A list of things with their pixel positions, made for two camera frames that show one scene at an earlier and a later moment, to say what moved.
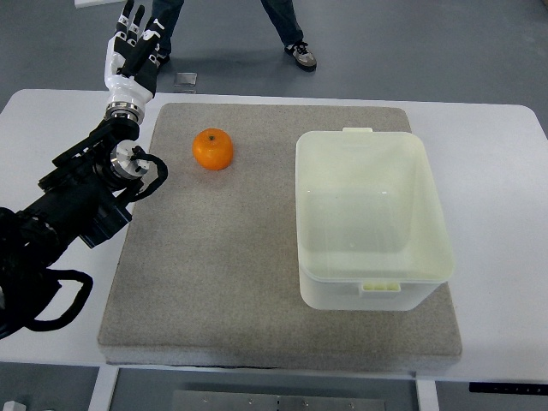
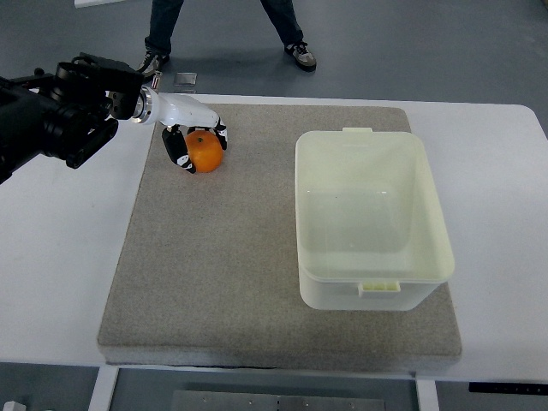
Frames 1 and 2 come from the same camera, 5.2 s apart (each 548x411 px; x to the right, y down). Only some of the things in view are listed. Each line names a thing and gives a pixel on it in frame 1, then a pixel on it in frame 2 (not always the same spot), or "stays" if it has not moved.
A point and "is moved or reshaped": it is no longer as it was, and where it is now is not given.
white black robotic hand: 130,75 to 182,114
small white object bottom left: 14,406 stays
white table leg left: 101,396 stays
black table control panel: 509,388 stays
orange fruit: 212,148 is moved or reshaped
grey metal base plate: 269,401 stays
